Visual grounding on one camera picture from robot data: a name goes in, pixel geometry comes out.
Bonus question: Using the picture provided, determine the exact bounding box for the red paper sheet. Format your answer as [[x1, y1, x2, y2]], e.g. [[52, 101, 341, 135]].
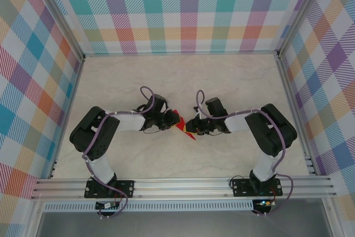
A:
[[171, 108, 197, 141]]

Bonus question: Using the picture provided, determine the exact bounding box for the small black circuit board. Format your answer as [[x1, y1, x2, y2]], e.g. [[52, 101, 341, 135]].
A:
[[95, 202, 120, 210]]

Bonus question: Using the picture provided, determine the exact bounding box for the thin black left gripper cable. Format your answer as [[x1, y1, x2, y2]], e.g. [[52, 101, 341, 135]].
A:
[[143, 125, 167, 135]]

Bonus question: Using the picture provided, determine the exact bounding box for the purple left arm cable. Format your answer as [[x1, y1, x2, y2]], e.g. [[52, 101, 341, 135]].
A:
[[82, 86, 156, 220]]

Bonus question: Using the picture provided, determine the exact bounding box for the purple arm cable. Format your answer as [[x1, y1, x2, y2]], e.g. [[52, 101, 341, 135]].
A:
[[195, 90, 295, 218], [82, 86, 156, 220]]

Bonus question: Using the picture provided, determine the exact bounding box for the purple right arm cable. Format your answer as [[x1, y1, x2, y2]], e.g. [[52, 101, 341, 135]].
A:
[[195, 90, 295, 218]]

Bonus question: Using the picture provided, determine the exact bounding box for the aluminium mounting rail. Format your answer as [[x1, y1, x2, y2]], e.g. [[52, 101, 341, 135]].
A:
[[30, 175, 338, 200]]

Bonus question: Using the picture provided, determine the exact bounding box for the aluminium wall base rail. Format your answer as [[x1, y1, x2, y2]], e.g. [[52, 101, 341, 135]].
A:
[[83, 51, 280, 57]]

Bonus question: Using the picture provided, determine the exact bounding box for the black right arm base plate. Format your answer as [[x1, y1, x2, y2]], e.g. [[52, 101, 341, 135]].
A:
[[231, 177, 283, 198]]

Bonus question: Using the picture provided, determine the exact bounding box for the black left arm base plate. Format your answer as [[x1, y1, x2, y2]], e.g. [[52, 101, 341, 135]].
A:
[[84, 180, 135, 199]]

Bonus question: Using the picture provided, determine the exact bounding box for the slotted grey cable tray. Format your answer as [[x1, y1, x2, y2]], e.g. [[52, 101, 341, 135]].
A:
[[43, 202, 255, 212]]

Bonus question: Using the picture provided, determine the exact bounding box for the thin red power wire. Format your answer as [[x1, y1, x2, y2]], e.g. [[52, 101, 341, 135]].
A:
[[267, 188, 278, 206], [112, 188, 125, 207]]

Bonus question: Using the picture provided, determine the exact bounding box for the aluminium side rail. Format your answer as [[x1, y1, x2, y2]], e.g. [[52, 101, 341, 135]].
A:
[[276, 55, 318, 177], [48, 58, 85, 179]]

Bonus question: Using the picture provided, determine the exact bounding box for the aluminium frame post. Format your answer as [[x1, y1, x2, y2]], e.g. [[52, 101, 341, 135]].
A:
[[33, 0, 85, 63], [276, 0, 332, 60]]

